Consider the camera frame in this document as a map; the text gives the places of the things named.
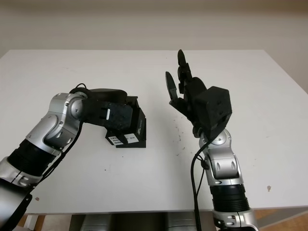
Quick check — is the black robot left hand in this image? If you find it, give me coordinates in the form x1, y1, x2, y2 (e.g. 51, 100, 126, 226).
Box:
85, 88, 140, 109

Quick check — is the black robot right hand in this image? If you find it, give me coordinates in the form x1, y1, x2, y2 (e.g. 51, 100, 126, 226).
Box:
165, 49, 209, 138

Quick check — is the black RealSense box lid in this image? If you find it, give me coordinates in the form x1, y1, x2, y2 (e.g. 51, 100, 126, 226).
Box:
104, 105, 147, 146

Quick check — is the grey robot body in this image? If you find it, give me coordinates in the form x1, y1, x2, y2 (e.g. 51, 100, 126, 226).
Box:
69, 211, 215, 231

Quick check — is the white table leg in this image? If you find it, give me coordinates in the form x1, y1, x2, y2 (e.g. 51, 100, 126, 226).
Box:
24, 214, 39, 231

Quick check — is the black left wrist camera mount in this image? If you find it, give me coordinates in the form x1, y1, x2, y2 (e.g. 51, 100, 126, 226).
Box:
83, 100, 133, 132

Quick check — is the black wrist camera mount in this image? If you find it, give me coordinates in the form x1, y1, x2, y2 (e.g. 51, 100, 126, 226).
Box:
83, 100, 133, 132
193, 86, 232, 140

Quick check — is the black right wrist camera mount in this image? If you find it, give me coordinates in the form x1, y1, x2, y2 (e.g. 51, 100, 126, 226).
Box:
193, 86, 232, 140

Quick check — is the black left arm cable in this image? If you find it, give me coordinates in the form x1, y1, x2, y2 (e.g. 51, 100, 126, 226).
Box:
24, 83, 89, 193

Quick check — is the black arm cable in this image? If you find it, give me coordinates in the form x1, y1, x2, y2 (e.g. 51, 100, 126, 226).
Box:
24, 83, 89, 193
191, 138, 212, 231

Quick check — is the black camera box base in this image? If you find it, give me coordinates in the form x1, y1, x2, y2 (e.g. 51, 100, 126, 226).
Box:
115, 143, 147, 148

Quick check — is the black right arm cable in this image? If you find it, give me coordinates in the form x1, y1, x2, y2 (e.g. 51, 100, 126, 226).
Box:
191, 138, 212, 231

